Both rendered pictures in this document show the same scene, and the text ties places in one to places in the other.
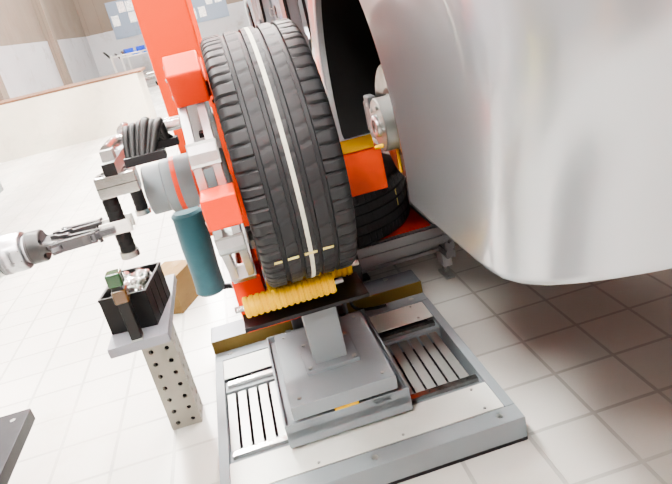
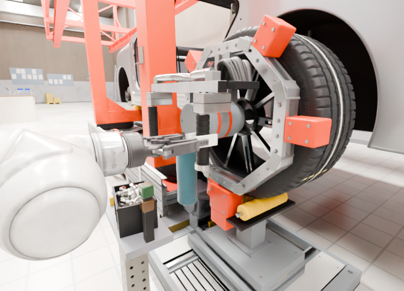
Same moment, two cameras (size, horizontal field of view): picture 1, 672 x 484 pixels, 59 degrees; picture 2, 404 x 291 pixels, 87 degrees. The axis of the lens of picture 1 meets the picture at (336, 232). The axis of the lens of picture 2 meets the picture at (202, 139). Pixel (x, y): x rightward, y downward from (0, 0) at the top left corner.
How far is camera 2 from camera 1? 1.15 m
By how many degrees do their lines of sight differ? 27
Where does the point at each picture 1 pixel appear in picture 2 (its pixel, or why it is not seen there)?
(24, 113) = not seen: outside the picture
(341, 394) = (284, 270)
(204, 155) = (294, 90)
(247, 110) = (321, 65)
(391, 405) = (298, 272)
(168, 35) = (162, 42)
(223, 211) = (324, 132)
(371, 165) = not seen: hidden behind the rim
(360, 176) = not seen: hidden behind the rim
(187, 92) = (278, 44)
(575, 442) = (382, 282)
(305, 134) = (346, 91)
